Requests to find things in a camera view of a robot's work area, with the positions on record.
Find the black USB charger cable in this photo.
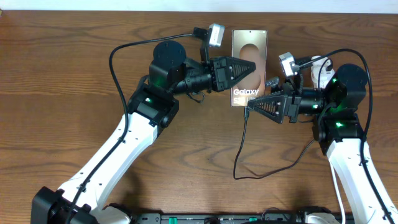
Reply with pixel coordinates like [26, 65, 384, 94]
[233, 57, 334, 180]

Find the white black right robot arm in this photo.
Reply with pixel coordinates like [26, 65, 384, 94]
[248, 64, 397, 223]

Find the white power strip cord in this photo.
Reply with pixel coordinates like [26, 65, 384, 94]
[329, 161, 346, 224]

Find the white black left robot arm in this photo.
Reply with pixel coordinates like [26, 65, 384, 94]
[30, 27, 256, 223]

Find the white power strip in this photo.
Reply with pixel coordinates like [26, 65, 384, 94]
[311, 57, 335, 89]

